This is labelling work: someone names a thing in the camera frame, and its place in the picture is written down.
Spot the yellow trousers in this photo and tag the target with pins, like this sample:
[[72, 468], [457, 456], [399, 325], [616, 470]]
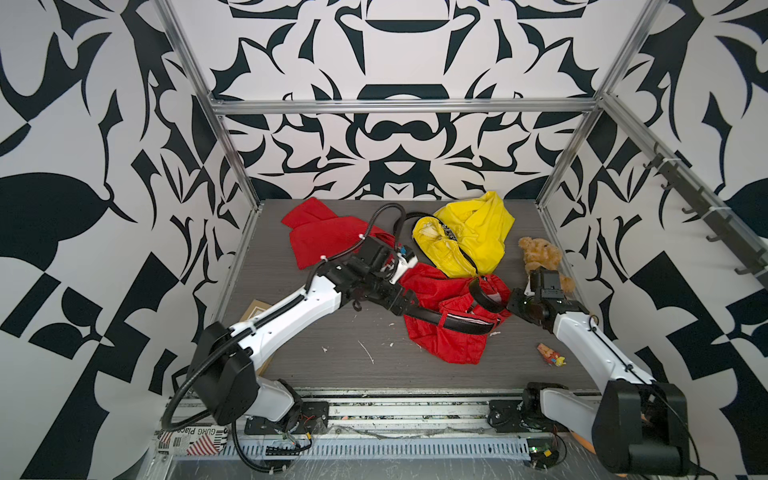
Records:
[[482, 225]]

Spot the small colourful toy figure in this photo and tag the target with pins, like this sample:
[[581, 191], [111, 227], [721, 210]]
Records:
[[550, 356]]

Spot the black belt in yellow trousers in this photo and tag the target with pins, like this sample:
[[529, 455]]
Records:
[[439, 244]]

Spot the brown teddy bear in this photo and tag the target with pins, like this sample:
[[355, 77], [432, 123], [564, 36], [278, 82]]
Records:
[[539, 252]]

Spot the framed picture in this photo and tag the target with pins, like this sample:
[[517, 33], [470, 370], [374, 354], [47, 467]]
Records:
[[256, 308]]

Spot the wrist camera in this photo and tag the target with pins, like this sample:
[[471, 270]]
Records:
[[545, 284], [404, 260]]

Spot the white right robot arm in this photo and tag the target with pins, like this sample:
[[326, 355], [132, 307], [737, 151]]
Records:
[[639, 425]]

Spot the white cable duct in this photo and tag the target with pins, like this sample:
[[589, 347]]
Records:
[[325, 449]]

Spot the black belt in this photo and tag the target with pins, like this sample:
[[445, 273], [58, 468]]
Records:
[[466, 323], [439, 244]]

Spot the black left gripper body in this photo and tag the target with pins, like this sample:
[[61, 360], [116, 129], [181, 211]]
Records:
[[379, 290]]

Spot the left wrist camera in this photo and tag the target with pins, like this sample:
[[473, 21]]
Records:
[[404, 260]]

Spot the striped printed bag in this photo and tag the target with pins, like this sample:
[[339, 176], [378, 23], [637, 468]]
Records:
[[205, 440]]

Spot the red trousers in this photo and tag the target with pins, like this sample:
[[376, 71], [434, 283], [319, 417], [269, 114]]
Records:
[[316, 231]]

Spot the black coat hook rack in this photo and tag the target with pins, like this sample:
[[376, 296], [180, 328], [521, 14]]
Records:
[[726, 226]]

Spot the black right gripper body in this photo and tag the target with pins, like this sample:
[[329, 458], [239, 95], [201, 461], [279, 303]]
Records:
[[521, 304]]

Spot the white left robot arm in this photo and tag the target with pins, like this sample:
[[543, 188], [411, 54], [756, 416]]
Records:
[[222, 381]]

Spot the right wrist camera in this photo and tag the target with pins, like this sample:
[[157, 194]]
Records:
[[545, 284]]

